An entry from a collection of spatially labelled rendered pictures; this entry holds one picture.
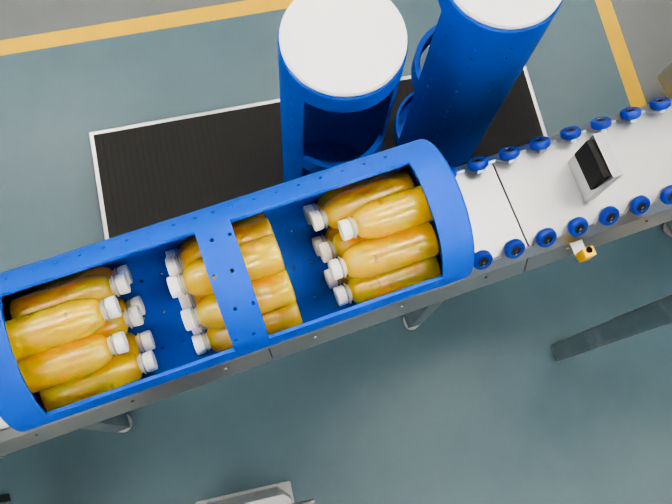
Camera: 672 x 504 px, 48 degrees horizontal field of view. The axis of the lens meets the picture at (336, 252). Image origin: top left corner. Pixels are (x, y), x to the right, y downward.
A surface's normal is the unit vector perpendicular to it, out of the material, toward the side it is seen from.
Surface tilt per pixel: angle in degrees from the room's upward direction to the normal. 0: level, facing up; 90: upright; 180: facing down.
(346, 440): 0
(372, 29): 0
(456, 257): 54
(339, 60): 0
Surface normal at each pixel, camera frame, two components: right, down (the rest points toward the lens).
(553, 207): 0.05, -0.25
